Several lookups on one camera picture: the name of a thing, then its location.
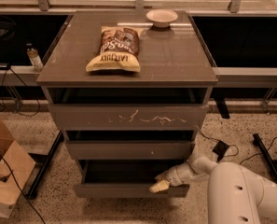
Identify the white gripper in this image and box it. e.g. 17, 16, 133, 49
149, 162, 195, 193

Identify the grey bottom drawer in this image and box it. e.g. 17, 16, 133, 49
74, 160, 189, 198

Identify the grey drawer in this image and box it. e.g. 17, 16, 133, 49
74, 160, 189, 198
65, 141, 195, 160
49, 104, 208, 131

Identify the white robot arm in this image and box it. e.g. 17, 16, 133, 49
150, 153, 277, 224

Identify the grey middle drawer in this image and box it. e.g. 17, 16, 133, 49
65, 141, 195, 160

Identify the grey drawer cabinet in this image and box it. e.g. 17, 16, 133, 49
35, 9, 219, 185

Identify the grey top drawer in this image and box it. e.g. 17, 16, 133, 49
49, 104, 208, 131

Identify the black power adapter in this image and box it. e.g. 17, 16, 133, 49
213, 141, 229, 161

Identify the black floor stand right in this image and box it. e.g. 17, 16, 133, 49
253, 133, 277, 183

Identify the black floor stand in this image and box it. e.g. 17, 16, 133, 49
253, 133, 277, 183
26, 132, 63, 200

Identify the black floor stand left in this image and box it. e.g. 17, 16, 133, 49
26, 132, 63, 200

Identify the yellow brown chips bag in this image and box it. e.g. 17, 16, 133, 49
86, 26, 143, 73

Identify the cardboard box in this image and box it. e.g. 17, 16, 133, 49
0, 120, 35, 218

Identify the white ceramic bowl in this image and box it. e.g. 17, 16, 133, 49
146, 9, 178, 28

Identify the small clear bottle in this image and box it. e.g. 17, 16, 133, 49
26, 43, 43, 72

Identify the black device on ledge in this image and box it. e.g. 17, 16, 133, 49
0, 63, 10, 71

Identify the black adapter cable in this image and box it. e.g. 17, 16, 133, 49
196, 124, 277, 166

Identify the black cable over box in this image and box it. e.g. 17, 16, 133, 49
0, 138, 47, 224

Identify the black cable left wall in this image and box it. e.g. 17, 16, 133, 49
0, 67, 42, 118

